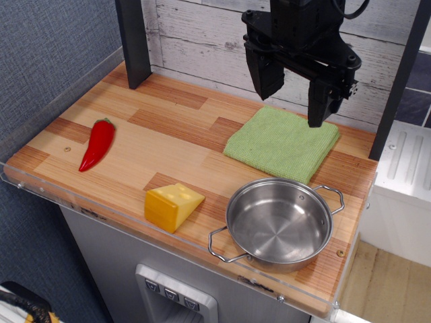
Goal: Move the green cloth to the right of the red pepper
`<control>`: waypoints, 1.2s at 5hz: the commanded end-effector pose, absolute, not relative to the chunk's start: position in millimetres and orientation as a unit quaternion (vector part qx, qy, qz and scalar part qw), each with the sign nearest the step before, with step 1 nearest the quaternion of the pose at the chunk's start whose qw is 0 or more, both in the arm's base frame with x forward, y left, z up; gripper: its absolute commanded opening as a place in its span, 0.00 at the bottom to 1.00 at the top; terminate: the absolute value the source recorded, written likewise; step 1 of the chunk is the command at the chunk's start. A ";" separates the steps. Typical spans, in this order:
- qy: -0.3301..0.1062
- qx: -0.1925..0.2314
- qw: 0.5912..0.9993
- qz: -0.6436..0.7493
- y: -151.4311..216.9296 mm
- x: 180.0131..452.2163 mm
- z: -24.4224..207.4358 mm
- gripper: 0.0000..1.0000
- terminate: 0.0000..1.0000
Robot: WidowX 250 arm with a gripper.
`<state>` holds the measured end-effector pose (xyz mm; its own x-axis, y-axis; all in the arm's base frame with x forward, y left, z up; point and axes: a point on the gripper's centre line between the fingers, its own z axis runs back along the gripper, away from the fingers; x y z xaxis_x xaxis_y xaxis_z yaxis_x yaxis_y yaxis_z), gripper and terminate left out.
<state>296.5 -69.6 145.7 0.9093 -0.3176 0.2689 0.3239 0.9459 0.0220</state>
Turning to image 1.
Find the yellow toy cheese wedge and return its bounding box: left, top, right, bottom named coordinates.
left=144, top=183, right=205, bottom=234

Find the dark grey post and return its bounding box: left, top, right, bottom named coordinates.
left=114, top=0, right=152, bottom=89
left=368, top=0, right=430, bottom=161

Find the stainless steel pot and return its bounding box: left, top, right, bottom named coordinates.
left=208, top=178, right=345, bottom=273

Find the white toy sink counter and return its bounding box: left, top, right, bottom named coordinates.
left=358, top=121, right=430, bottom=266

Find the green cloth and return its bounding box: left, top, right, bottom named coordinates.
left=223, top=106, right=339, bottom=184

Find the dark grey left post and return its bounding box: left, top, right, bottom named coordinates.
left=114, top=0, right=152, bottom=89

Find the dark grey right post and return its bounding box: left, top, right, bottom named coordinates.
left=368, top=0, right=430, bottom=161

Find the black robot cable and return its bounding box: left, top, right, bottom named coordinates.
left=331, top=0, right=369, bottom=20

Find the red toy chili pepper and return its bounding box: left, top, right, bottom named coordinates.
left=79, top=118, right=116, bottom=172

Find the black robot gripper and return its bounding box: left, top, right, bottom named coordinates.
left=241, top=1, right=362, bottom=128

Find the grey cabinet with dispenser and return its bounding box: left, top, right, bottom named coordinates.
left=61, top=207, right=310, bottom=322

